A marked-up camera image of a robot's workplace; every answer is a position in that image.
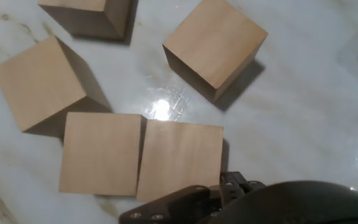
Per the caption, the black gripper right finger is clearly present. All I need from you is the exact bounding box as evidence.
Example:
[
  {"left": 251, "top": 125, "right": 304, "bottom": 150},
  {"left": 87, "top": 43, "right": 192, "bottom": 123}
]
[{"left": 242, "top": 181, "right": 267, "bottom": 194}]

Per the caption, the large wooden cube block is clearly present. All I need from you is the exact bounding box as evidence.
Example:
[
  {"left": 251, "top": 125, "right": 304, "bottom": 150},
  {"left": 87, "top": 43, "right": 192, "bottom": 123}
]
[
  {"left": 58, "top": 111, "right": 145, "bottom": 197},
  {"left": 38, "top": 0, "right": 133, "bottom": 42},
  {"left": 136, "top": 119, "right": 224, "bottom": 203},
  {"left": 162, "top": 0, "right": 269, "bottom": 103},
  {"left": 0, "top": 35, "right": 114, "bottom": 140}
]

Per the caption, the marble pattern table mat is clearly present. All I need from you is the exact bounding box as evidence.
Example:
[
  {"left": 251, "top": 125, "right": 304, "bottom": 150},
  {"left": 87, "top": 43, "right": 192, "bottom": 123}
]
[{"left": 0, "top": 0, "right": 358, "bottom": 224}]

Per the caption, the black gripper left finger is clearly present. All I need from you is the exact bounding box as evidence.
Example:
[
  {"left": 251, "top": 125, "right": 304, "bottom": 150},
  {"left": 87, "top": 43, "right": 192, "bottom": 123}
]
[{"left": 119, "top": 170, "right": 247, "bottom": 224}]

